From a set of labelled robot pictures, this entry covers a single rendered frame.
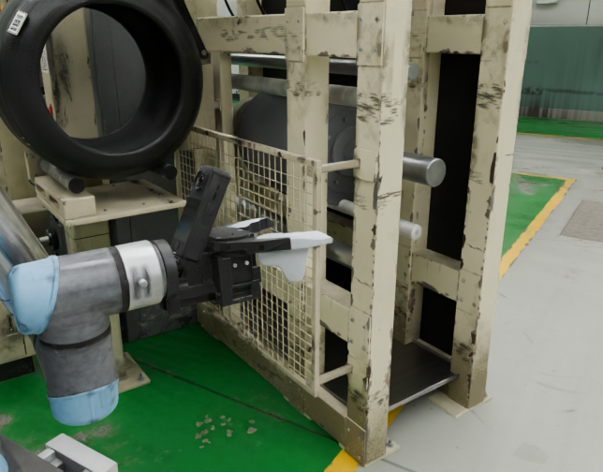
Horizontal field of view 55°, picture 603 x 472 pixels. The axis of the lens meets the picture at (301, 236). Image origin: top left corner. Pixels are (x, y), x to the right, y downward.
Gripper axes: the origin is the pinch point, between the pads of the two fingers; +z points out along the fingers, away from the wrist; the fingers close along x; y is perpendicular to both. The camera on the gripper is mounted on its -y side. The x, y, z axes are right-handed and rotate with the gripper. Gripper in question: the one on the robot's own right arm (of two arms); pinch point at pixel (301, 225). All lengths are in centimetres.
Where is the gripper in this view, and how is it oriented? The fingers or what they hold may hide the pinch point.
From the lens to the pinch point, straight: 77.0
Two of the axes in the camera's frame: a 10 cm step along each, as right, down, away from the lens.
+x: 5.3, 1.5, -8.4
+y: 0.7, 9.7, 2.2
